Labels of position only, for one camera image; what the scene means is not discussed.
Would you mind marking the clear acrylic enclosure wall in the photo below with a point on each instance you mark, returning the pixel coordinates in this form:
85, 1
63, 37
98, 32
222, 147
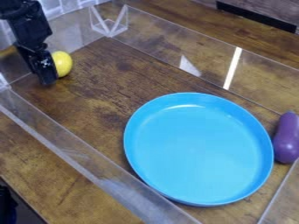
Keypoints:
139, 49

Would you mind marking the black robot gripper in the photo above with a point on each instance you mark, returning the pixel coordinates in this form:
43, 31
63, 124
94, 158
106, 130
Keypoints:
31, 29

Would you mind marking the purple toy eggplant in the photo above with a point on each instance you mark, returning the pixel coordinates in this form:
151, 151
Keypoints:
286, 139

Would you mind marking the dark object at table edge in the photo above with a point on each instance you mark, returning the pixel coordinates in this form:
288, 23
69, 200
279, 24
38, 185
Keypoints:
7, 206

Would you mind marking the black baseboard strip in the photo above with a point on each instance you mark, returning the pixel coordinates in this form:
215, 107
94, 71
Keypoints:
266, 20

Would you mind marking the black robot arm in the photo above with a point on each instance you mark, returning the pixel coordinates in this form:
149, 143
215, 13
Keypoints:
31, 30

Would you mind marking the yellow lemon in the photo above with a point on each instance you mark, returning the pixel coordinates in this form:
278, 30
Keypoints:
63, 62

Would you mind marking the blue round tray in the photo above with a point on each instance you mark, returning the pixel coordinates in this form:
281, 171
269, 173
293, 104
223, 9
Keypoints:
199, 149

